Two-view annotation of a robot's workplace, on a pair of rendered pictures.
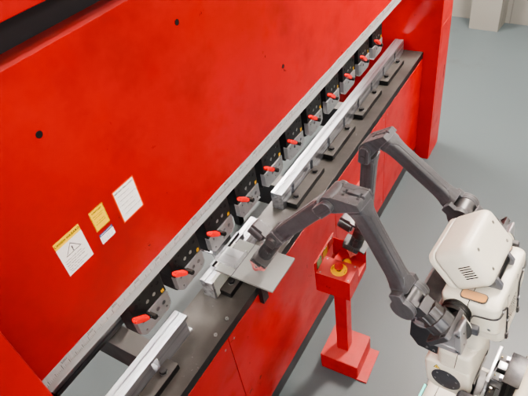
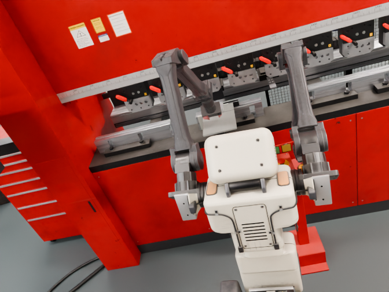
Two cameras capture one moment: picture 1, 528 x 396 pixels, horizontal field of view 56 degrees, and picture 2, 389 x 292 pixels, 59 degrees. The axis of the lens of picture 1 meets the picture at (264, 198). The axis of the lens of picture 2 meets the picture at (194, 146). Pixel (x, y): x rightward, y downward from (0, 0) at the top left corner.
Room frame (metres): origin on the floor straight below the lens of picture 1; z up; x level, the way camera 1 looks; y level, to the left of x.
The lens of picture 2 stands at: (0.49, -1.30, 1.97)
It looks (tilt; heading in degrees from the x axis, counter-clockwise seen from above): 34 degrees down; 65
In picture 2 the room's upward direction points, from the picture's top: 20 degrees counter-clockwise
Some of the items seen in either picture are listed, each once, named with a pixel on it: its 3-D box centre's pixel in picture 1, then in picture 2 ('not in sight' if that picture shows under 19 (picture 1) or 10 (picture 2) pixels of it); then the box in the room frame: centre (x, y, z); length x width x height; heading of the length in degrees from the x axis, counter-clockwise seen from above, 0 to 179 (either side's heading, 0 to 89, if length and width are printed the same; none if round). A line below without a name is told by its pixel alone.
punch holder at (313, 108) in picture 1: (306, 113); (355, 36); (2.03, -0.27, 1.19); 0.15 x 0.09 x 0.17; 143
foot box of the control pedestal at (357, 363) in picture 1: (350, 353); (305, 250); (1.43, -0.31, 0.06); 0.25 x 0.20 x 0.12; 55
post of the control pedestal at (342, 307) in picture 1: (342, 313); (298, 211); (1.45, -0.28, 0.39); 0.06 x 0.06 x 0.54; 55
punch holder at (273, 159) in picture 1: (264, 162); (276, 57); (1.71, -0.03, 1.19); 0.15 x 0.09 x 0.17; 143
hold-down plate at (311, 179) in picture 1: (306, 186); (328, 100); (1.86, -0.21, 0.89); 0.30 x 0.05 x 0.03; 143
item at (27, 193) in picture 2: not in sight; (53, 179); (0.43, 1.38, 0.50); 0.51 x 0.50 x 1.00; 53
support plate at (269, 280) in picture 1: (254, 264); (218, 119); (1.33, 0.08, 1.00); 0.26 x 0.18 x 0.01; 53
